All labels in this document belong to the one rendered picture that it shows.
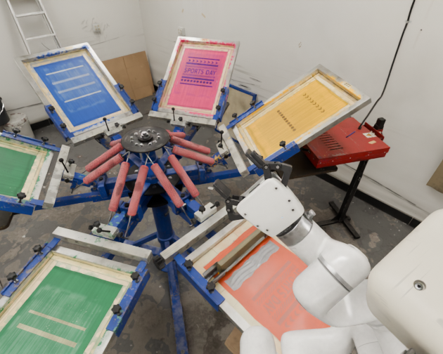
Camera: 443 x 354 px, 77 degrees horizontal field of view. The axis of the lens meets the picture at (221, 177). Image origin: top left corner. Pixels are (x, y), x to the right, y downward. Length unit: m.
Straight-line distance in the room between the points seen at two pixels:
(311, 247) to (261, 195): 0.14
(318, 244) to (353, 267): 0.08
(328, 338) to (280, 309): 0.60
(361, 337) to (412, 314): 0.50
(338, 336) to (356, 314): 0.24
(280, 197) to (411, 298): 0.27
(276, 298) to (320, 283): 0.94
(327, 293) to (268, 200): 0.19
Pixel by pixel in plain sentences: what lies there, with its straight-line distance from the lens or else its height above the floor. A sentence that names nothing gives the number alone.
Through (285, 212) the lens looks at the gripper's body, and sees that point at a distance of 0.55.
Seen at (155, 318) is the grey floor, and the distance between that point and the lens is 2.49.
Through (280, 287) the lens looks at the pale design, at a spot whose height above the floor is 0.96.
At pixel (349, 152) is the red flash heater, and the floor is 1.10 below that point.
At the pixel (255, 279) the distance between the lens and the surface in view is 1.50.
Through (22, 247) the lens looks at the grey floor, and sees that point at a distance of 3.35.
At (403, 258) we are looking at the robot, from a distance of 0.37.
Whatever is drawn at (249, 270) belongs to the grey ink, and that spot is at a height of 0.96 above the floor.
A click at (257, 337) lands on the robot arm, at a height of 1.45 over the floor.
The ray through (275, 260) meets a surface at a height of 0.96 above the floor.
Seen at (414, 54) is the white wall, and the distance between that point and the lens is 2.83.
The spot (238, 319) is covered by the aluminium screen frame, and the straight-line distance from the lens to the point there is 1.37.
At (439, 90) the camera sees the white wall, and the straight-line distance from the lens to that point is 2.85.
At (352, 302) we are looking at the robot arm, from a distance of 0.66.
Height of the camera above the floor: 2.26
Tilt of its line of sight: 41 degrees down
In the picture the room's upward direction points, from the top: straight up
